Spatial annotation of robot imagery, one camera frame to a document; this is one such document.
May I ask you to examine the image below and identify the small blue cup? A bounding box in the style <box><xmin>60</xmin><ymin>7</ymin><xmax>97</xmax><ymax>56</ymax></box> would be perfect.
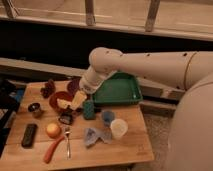
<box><xmin>101</xmin><ymin>111</ymin><xmax>115</xmax><ymax>126</ymax></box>

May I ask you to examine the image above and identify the silver fork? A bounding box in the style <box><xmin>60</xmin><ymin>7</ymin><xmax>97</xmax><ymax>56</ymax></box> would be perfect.
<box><xmin>65</xmin><ymin>127</ymin><xmax>71</xmax><ymax>158</ymax></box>

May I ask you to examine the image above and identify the dark grape bunch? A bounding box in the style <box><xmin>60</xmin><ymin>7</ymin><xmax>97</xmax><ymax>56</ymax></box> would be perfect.
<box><xmin>40</xmin><ymin>79</ymin><xmax>55</xmax><ymax>98</ymax></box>

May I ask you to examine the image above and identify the yellow sponge piece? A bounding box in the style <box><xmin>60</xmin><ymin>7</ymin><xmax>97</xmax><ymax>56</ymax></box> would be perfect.
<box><xmin>57</xmin><ymin>99</ymin><xmax>71</xmax><ymax>109</ymax></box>

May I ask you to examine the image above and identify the green plastic tray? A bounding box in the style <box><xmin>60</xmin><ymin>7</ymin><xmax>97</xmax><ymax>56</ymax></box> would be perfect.
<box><xmin>92</xmin><ymin>72</ymin><xmax>143</xmax><ymax>106</ymax></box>

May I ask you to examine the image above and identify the white plastic cup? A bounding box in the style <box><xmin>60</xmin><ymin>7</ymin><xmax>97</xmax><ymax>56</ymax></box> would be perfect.
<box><xmin>110</xmin><ymin>119</ymin><xmax>128</xmax><ymax>139</ymax></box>

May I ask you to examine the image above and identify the purple bowl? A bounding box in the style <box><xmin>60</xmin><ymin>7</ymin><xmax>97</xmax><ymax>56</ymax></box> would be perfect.
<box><xmin>67</xmin><ymin>78</ymin><xmax>80</xmax><ymax>96</ymax></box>

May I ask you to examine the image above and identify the yellow orange apple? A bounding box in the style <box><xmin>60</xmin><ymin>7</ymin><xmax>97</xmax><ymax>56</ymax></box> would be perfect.
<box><xmin>46</xmin><ymin>123</ymin><xmax>61</xmax><ymax>138</ymax></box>

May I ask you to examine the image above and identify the crumpled blue cloth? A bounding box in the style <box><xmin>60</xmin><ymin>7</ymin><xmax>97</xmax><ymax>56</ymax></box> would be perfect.
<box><xmin>84</xmin><ymin>127</ymin><xmax>112</xmax><ymax>147</ymax></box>

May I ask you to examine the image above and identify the dark chair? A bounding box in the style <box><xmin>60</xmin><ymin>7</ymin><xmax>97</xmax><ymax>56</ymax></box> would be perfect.
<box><xmin>0</xmin><ymin>77</ymin><xmax>24</xmax><ymax>157</ymax></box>

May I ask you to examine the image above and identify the small metal cup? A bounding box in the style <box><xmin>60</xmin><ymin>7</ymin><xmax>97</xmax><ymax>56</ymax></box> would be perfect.
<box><xmin>28</xmin><ymin>103</ymin><xmax>42</xmax><ymax>117</ymax></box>

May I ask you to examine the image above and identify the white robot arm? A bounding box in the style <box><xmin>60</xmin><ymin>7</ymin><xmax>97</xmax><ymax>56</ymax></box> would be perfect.
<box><xmin>79</xmin><ymin>47</ymin><xmax>213</xmax><ymax>171</ymax></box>

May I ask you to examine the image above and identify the black remote control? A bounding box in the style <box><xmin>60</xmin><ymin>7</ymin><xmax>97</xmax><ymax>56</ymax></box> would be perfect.
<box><xmin>21</xmin><ymin>123</ymin><xmax>37</xmax><ymax>148</ymax></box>

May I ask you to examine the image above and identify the small dark toy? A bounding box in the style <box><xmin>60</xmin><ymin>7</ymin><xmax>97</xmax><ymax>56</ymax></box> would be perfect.
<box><xmin>59</xmin><ymin>114</ymin><xmax>74</xmax><ymax>125</ymax></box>

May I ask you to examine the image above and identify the orange carrot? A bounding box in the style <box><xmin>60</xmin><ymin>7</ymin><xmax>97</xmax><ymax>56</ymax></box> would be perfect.
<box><xmin>43</xmin><ymin>136</ymin><xmax>64</xmax><ymax>164</ymax></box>

